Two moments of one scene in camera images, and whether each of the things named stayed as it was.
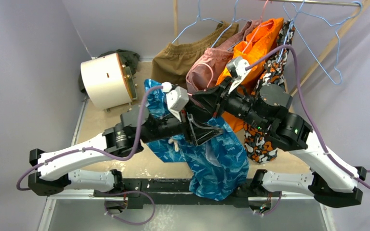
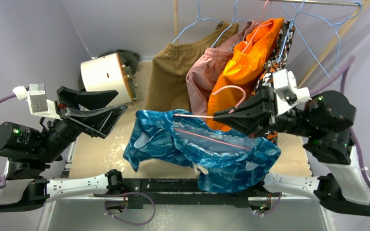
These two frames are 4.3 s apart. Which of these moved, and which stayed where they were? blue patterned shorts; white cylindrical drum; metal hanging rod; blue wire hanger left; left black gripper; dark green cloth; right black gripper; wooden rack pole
Moved: blue patterned shorts; right black gripper; left black gripper
Stayed: blue wire hanger left; wooden rack pole; dark green cloth; white cylindrical drum; metal hanging rod
